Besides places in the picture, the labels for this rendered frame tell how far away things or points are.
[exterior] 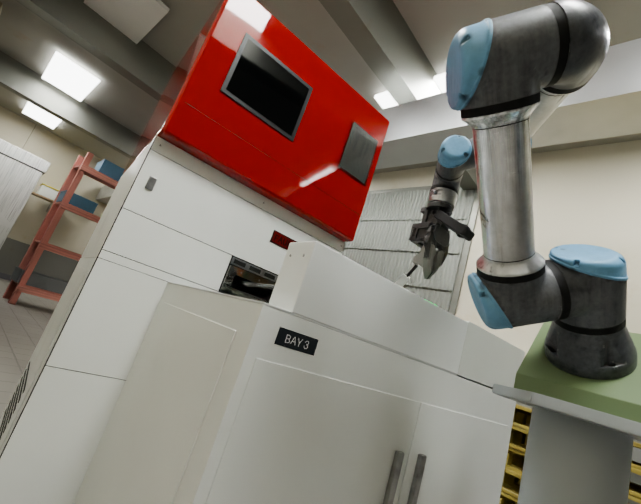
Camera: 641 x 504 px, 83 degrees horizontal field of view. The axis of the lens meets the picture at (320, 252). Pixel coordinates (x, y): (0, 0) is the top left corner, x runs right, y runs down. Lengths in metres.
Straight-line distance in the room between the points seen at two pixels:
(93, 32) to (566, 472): 5.34
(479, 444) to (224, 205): 1.05
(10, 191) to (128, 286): 4.45
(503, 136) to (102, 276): 1.03
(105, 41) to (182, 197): 4.25
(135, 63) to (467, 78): 4.98
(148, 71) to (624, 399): 5.29
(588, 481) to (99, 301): 1.16
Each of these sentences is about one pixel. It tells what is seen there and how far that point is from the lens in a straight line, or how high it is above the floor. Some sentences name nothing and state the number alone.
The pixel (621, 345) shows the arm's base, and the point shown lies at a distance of 0.88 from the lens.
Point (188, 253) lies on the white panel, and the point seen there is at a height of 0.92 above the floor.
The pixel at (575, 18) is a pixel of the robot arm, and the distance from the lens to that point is 0.69.
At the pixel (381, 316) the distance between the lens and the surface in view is 0.80.
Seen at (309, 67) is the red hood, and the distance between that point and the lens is 1.55.
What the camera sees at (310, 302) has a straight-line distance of 0.67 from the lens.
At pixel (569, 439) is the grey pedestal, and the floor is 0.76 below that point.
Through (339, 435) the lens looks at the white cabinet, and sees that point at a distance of 0.79.
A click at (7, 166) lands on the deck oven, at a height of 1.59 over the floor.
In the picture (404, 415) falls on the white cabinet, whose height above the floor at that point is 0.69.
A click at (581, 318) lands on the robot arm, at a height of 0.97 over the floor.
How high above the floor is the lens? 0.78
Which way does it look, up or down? 14 degrees up
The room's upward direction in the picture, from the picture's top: 18 degrees clockwise
